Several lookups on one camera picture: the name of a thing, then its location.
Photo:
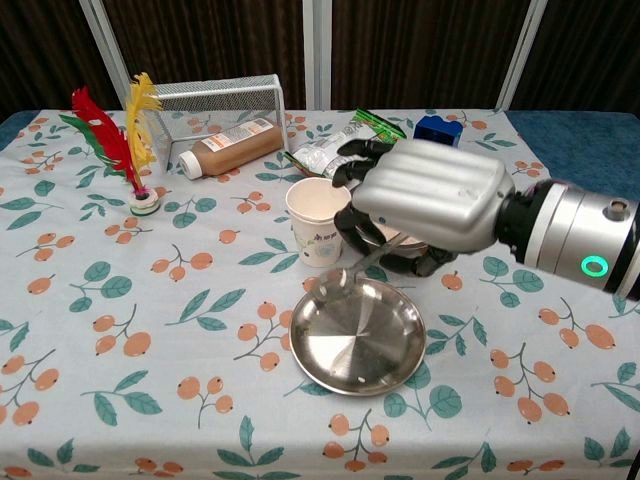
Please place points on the blue plastic building block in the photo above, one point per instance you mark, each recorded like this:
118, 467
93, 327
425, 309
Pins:
437, 131

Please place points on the green silver snack bag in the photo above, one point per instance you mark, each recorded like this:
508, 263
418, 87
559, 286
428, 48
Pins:
315, 155

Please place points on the metal bowl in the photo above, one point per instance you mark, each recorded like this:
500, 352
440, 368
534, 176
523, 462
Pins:
417, 249

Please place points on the metal spoon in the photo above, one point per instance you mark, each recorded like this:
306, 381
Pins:
332, 285

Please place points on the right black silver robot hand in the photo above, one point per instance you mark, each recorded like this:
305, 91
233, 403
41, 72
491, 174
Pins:
430, 192

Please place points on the round metal plate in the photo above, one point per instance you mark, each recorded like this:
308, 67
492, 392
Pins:
365, 345

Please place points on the floral fruit print tablecloth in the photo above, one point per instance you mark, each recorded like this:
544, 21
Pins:
150, 325

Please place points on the brown liquid bottle white cap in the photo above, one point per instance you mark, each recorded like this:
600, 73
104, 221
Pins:
235, 147

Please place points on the white frame post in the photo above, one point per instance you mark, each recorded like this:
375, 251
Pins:
102, 55
316, 55
520, 50

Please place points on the white paper cup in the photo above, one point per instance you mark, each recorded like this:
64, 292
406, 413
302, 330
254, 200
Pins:
315, 240

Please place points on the dark brown curtain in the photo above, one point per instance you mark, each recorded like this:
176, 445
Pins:
415, 50

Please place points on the feather shuttlecock red yellow green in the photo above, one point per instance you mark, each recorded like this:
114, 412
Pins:
112, 142

